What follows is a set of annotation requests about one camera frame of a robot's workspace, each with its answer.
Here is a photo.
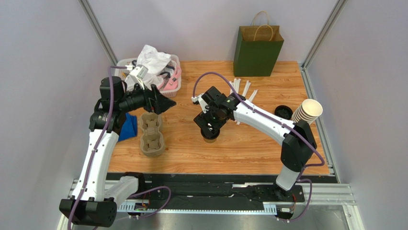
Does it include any cardboard cup carrier tray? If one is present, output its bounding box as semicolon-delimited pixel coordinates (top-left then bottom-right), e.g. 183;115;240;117
139;112;166;157

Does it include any black plastic cup lid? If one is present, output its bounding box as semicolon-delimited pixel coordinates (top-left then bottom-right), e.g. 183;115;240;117
201;127;219;135

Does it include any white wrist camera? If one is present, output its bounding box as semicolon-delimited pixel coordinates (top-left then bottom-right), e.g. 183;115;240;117
129;65;148;90
191;93;208;113

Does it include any stack of black lids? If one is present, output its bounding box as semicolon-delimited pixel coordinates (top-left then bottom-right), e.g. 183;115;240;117
274;105;293;120

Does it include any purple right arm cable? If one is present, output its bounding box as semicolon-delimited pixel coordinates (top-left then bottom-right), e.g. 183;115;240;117
192;72;326;223

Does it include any white plastic basket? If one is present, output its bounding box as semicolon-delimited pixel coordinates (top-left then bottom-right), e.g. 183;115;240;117
114;55;182;98

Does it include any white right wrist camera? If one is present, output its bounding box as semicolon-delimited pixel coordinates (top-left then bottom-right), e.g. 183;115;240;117
191;93;208;113

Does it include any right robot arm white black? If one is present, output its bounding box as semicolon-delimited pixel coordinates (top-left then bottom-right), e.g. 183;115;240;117
192;87;317;191

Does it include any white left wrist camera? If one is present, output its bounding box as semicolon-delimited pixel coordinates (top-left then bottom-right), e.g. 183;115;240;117
129;65;148;90

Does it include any crumpled white cloth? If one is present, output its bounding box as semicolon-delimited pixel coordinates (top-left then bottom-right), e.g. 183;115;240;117
136;45;171;75

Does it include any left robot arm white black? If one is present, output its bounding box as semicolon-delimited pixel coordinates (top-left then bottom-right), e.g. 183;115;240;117
59;76;176;229

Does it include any brown paper coffee cup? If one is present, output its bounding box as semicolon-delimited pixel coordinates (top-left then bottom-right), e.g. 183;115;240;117
200;129;220;143

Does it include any green paper gift bag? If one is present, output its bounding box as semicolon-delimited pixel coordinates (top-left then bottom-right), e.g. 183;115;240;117
233;11;284;77

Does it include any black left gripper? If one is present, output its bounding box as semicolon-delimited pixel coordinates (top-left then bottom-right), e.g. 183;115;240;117
118;79;175;115

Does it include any white wrapped straw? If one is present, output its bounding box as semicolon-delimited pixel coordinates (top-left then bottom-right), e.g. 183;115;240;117
229;79;237;94
235;90;258;125
242;80;251;97
233;79;241;93

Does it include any blue cloth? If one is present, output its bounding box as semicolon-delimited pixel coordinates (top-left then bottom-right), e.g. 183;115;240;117
118;113;138;142

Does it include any stack of paper cups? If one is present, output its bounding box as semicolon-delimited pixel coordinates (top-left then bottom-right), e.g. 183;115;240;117
291;99;323;125

